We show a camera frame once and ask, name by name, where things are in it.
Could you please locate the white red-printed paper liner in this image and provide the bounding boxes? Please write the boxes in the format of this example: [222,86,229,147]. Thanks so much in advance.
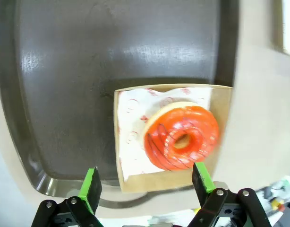
[118,87,213,183]

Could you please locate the dark brown plastic tray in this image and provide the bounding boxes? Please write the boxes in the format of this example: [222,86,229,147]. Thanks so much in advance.
[0,0,240,210]

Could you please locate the brown cardboard donut box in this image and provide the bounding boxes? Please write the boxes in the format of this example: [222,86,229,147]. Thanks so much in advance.
[113,84,233,193]

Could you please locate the orange glazed donut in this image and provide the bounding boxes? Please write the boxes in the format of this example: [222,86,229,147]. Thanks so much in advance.
[143,102,221,172]

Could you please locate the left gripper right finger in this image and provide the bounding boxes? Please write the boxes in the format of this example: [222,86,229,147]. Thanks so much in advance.
[187,162,272,227]

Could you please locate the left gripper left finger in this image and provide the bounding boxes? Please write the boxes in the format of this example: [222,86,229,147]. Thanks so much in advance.
[31,167,104,227]

